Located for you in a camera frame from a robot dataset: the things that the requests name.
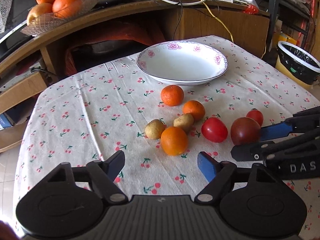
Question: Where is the yellow apple in dish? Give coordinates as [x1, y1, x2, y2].
[27, 3, 52, 25]

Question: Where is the wooden tv cabinet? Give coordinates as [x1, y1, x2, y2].
[0, 0, 271, 153]

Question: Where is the black metal shelf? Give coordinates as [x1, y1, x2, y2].
[226, 0, 316, 63]

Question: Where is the red plastic bag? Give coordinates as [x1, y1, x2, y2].
[244, 4, 259, 15]

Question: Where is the cherry print tablecloth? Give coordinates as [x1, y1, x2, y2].
[12, 35, 320, 240]

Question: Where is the small potato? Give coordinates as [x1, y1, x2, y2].
[145, 119, 165, 140]
[173, 113, 194, 133]

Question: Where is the large orange front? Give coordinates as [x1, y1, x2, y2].
[52, 0, 81, 18]

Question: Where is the white floral porcelain bowl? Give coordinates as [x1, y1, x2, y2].
[137, 41, 228, 86]

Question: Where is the small red cherry tomato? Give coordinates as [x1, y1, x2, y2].
[246, 108, 264, 127]

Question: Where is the red cloth under cabinet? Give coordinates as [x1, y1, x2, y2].
[64, 20, 165, 76]

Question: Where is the flat screen television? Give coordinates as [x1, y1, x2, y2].
[1, 0, 26, 43]

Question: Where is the dark purple tomato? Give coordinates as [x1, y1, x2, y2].
[231, 117, 260, 145]

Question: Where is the rough orange mandarin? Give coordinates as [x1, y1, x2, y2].
[161, 85, 184, 107]

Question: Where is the glass fruit dish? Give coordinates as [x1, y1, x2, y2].
[20, 0, 99, 37]

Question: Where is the yellow trash bin black liner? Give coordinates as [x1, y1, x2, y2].
[276, 41, 319, 90]

